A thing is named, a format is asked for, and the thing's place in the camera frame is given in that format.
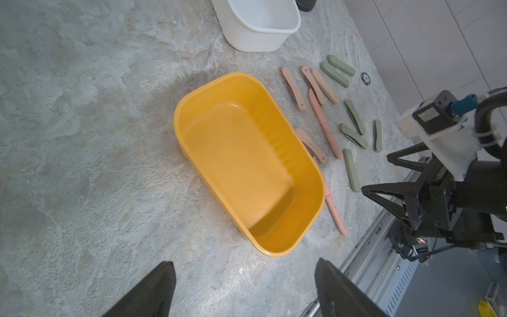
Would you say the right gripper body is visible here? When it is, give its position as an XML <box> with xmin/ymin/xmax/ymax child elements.
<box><xmin>403</xmin><ymin>158</ymin><xmax>503</xmax><ymax>246</ymax></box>

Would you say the green folded knife front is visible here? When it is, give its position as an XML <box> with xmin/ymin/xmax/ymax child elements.
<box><xmin>343</xmin><ymin>149</ymin><xmax>360</xmax><ymax>193</ymax></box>

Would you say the white plastic storage box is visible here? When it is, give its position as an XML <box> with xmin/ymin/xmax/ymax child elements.
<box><xmin>211</xmin><ymin>0</ymin><xmax>301</xmax><ymax>53</ymax></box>

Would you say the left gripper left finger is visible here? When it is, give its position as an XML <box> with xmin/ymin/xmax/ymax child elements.
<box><xmin>104</xmin><ymin>261</ymin><xmax>177</xmax><ymax>317</ymax></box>

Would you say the green folded knife upright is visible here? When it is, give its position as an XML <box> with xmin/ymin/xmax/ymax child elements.
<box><xmin>345</xmin><ymin>99</ymin><xmax>366</xmax><ymax>136</ymax></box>

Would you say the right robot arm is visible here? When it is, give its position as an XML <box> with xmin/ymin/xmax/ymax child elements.
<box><xmin>361</xmin><ymin>88</ymin><xmax>506</xmax><ymax>262</ymax></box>

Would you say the pink fruit knife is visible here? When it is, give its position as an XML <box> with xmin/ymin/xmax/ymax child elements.
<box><xmin>294</xmin><ymin>128</ymin><xmax>328</xmax><ymax>165</ymax></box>

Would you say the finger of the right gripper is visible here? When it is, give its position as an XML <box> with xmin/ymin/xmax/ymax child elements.
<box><xmin>361</xmin><ymin>182</ymin><xmax>422</xmax><ymax>230</ymax></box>
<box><xmin>386</xmin><ymin>141</ymin><xmax>436</xmax><ymax>172</ymax></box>

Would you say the green folded knife right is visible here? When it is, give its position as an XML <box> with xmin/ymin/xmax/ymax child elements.
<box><xmin>373</xmin><ymin>119</ymin><xmax>383</xmax><ymax>153</ymax></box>

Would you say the long pink ceramic knife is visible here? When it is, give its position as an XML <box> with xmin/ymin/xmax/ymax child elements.
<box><xmin>324</xmin><ymin>182</ymin><xmax>349</xmax><ymax>237</ymax></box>

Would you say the aluminium mounting rail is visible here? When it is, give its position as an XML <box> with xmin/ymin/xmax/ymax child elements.
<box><xmin>298</xmin><ymin>170</ymin><xmax>436</xmax><ymax>317</ymax></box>

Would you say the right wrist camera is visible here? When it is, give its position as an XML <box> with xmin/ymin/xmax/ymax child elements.
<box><xmin>397</xmin><ymin>90</ymin><xmax>481</xmax><ymax>182</ymax></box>

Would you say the long pink open knife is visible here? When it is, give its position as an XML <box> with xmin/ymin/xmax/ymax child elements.
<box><xmin>308</xmin><ymin>88</ymin><xmax>344</xmax><ymax>159</ymax></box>

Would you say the yellow plastic storage box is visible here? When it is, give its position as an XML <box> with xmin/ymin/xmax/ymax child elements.
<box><xmin>174</xmin><ymin>72</ymin><xmax>326</xmax><ymax>258</ymax></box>

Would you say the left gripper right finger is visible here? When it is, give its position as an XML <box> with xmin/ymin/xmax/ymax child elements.
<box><xmin>314</xmin><ymin>258</ymin><xmax>387</xmax><ymax>317</ymax></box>

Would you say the green folded knife centre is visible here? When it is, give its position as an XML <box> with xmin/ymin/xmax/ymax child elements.
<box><xmin>339</xmin><ymin>124</ymin><xmax>368</xmax><ymax>149</ymax></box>

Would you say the black stand with round disc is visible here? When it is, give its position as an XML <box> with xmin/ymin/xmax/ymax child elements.
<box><xmin>296</xmin><ymin>0</ymin><xmax>317</xmax><ymax>12</ymax></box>

